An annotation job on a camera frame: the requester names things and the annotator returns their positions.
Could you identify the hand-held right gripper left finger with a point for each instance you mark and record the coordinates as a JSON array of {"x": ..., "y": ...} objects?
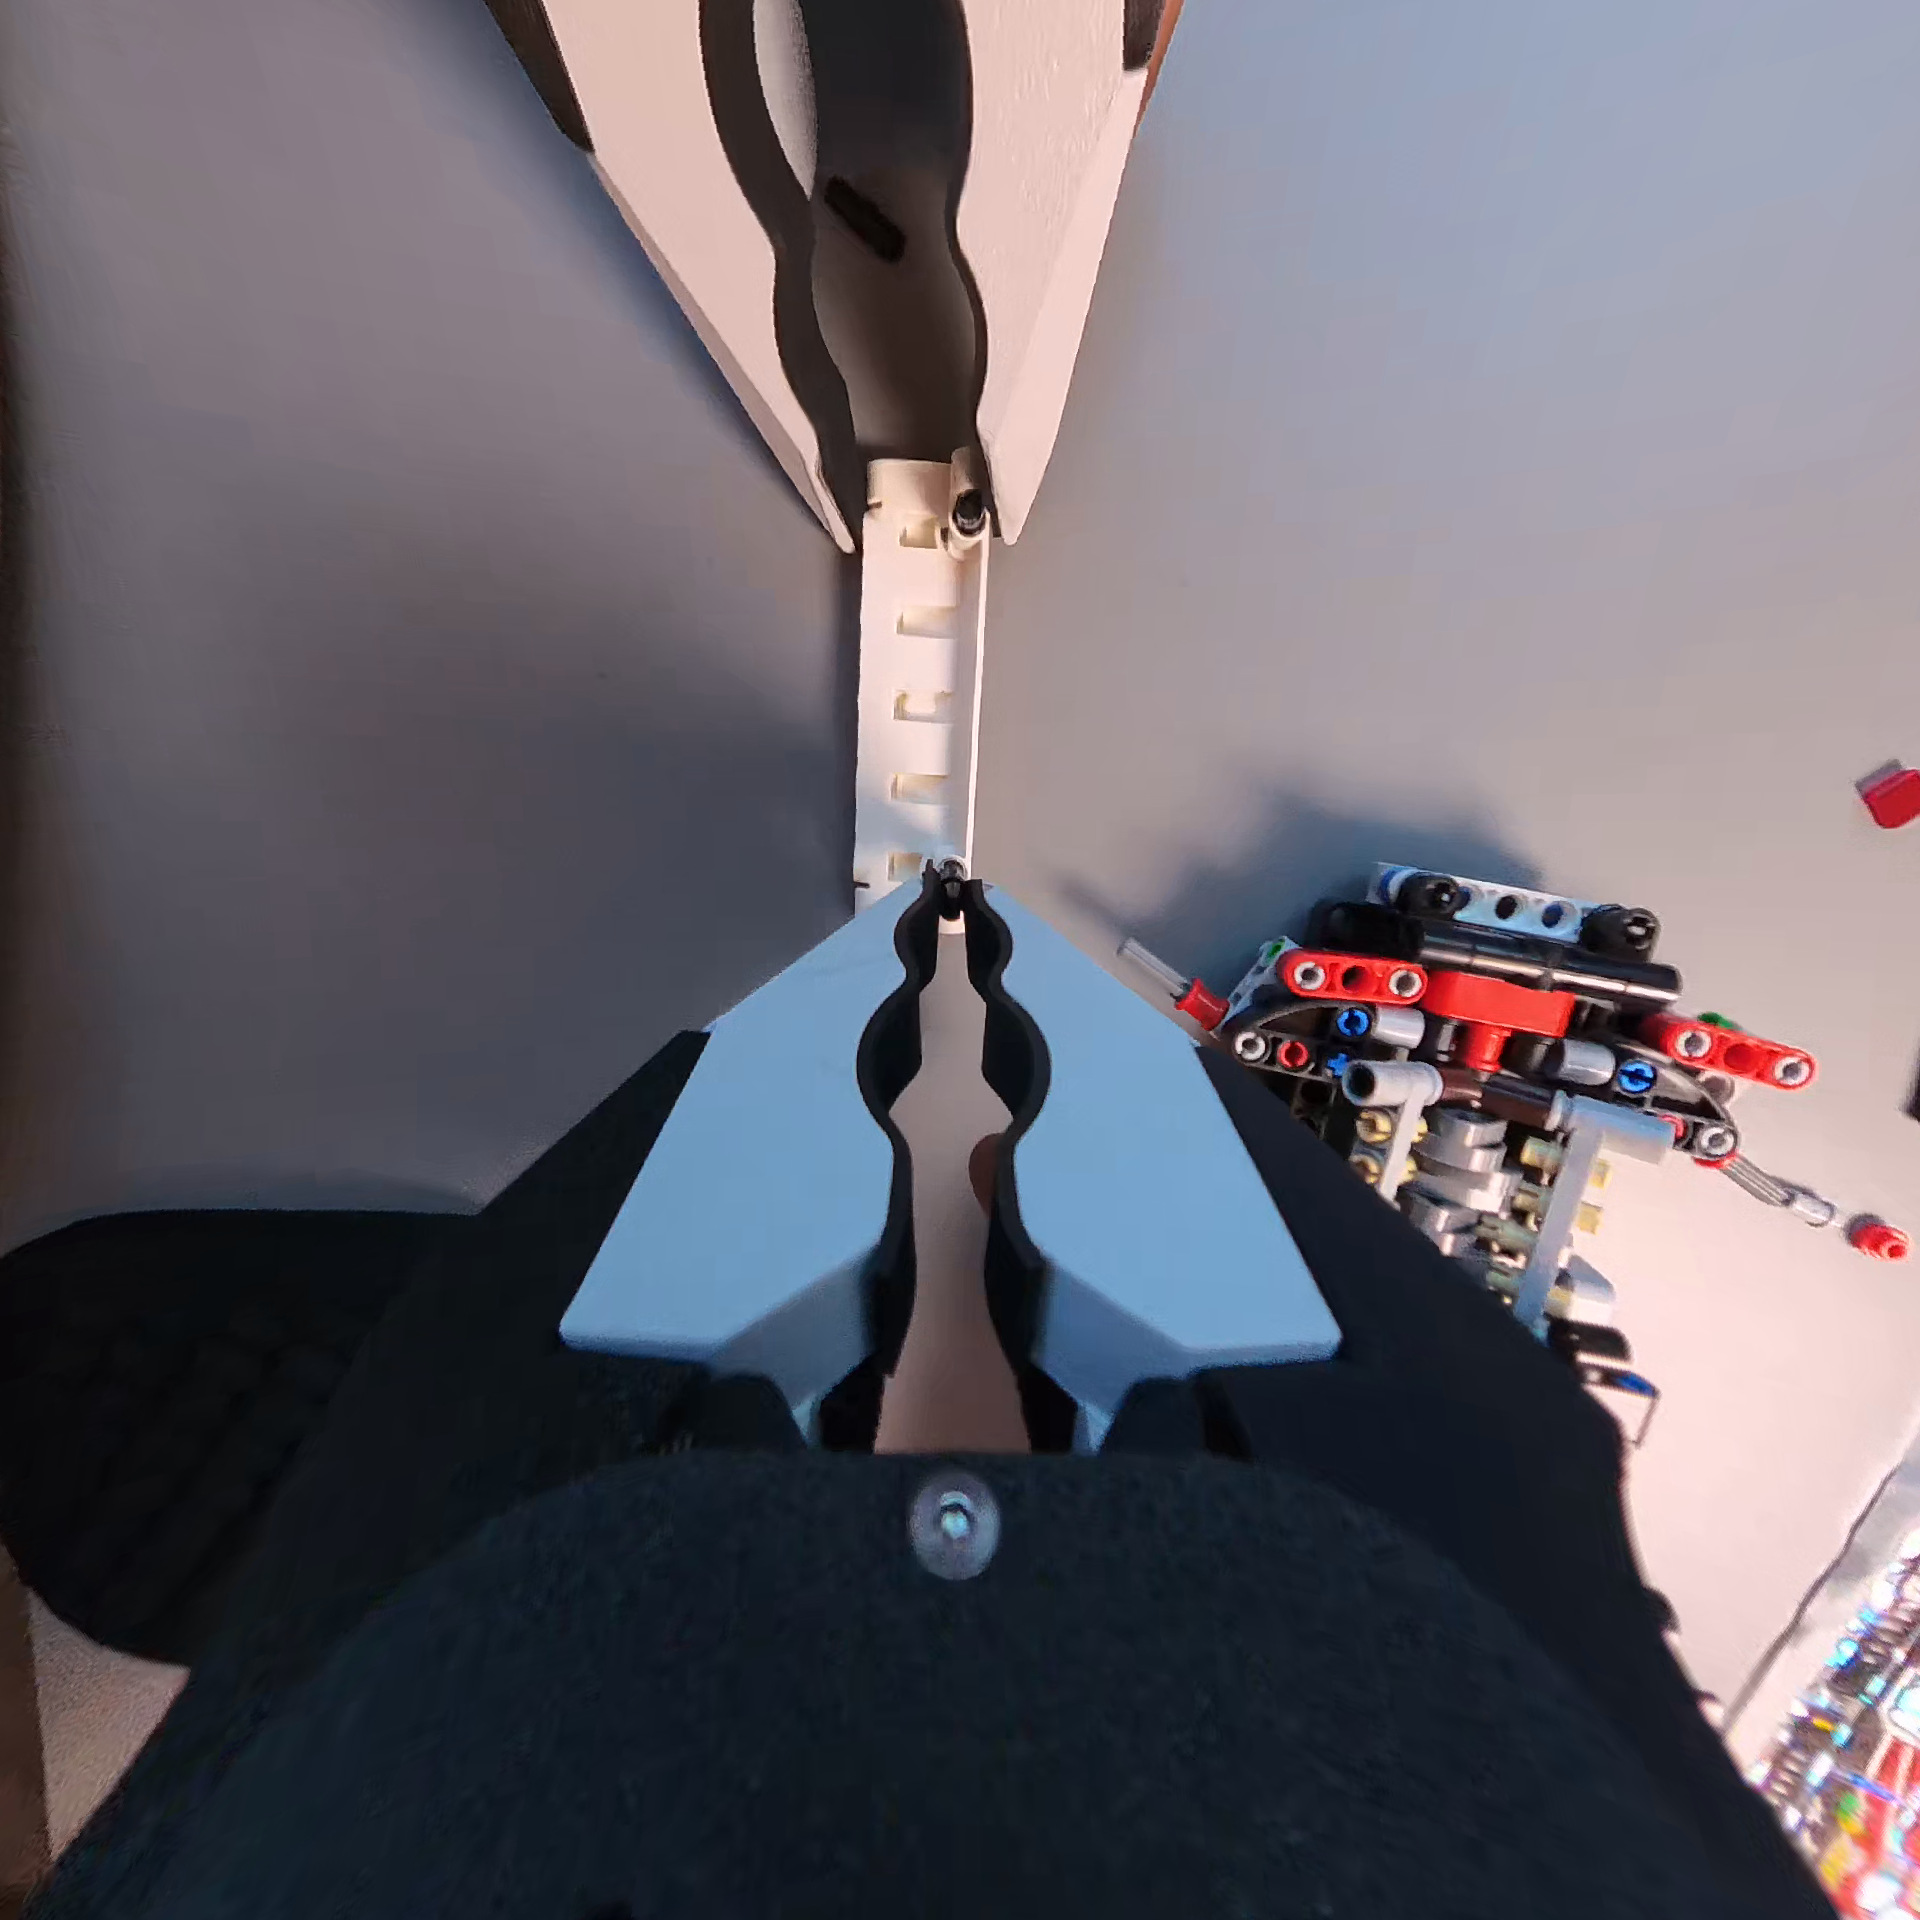
[{"x": 735, "y": 1200}]

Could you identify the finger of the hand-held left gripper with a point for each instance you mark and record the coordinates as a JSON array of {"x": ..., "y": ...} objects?
[
  {"x": 662, "y": 120},
  {"x": 1049, "y": 180}
]

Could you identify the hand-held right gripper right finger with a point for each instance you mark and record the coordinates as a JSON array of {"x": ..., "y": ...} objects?
[{"x": 1172, "y": 1200}]

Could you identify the black lego pin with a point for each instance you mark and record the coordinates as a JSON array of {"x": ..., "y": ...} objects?
[
  {"x": 950, "y": 897},
  {"x": 867, "y": 219},
  {"x": 971, "y": 513}
]

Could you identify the white lego panel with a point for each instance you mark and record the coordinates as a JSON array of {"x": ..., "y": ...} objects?
[{"x": 921, "y": 674}]

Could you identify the partly built lego truck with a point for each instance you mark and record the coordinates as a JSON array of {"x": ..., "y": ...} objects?
[{"x": 1500, "y": 1020}]

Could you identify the red round lego stud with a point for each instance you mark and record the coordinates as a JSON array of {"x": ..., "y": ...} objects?
[{"x": 1878, "y": 1240}]

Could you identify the black textured pad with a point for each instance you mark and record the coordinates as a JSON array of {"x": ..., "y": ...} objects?
[{"x": 182, "y": 1424}]

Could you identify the holographic sticker sheet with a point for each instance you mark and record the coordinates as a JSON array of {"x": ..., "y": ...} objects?
[{"x": 1861, "y": 1724}]

